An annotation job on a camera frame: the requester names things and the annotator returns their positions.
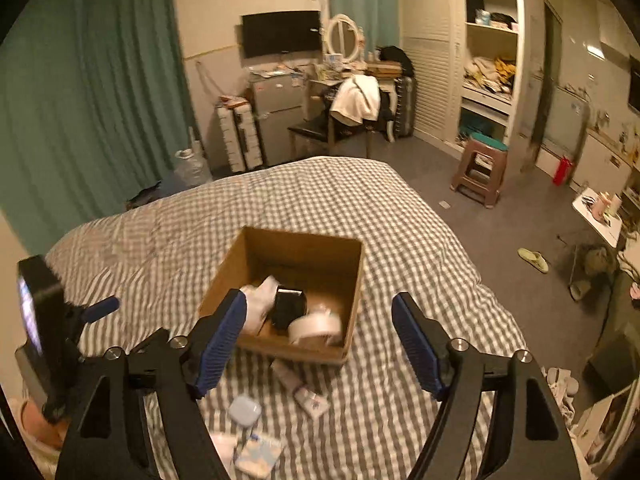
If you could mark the green slipper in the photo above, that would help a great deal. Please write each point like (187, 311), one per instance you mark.
(533, 260)

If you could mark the white garment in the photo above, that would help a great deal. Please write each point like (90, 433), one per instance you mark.
(357, 97)

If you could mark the white louvred wardrobe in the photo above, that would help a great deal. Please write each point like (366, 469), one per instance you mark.
(430, 60)

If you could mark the clear water jug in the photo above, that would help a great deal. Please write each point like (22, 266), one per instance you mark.
(192, 170)

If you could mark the black bag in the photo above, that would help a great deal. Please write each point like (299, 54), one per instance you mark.
(395, 60)

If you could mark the dark suitcase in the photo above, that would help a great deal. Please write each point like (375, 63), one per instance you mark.
(406, 105)

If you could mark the small pale blue case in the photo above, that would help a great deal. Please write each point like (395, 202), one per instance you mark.
(244, 410)

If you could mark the narrow green curtain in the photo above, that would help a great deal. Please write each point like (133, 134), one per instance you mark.
(362, 0)

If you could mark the white ribbed suitcase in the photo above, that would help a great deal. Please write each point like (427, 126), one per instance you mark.
(240, 135)

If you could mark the white oval mirror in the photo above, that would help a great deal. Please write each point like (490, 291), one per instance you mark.
(342, 35)

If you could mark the red bottle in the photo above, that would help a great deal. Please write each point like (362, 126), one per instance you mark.
(562, 171)

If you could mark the small grey fridge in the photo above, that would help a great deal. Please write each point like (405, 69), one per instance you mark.
(277, 110)

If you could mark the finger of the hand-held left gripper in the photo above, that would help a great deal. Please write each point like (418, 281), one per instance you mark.
(102, 307)

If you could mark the brown plastic stool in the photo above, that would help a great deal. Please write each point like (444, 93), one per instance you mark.
(480, 170)

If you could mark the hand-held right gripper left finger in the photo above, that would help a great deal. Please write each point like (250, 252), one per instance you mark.
(220, 342)

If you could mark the blue and white packet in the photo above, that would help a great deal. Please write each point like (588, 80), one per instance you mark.
(260, 454)

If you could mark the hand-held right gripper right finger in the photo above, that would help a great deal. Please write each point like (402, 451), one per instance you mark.
(415, 347)

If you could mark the person's left hand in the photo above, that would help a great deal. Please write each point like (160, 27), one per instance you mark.
(35, 422)

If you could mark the brown cardboard box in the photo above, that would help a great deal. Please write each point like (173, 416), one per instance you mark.
(300, 255)

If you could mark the white folding table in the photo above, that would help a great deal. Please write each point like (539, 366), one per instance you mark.
(597, 215)

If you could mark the black wall television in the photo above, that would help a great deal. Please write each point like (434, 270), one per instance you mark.
(280, 34)

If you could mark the dark wooden chair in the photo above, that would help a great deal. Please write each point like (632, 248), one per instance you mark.
(315, 132)

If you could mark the white sock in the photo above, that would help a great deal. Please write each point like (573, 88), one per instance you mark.
(262, 292)

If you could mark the olive green bag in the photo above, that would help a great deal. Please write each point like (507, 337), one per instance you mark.
(597, 260)

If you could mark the white squeeze tube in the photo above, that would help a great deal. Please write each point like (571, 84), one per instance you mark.
(295, 384)

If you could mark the black square case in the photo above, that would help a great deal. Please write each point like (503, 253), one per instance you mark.
(287, 310)

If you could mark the wide green curtain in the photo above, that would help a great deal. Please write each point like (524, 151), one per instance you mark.
(100, 100)

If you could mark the white round container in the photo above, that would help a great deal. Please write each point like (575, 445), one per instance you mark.
(315, 326)

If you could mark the wooden dressing table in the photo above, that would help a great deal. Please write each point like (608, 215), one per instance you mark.
(325, 77)

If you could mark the pile of folded clothes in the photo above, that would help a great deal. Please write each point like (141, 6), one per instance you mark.
(487, 75)

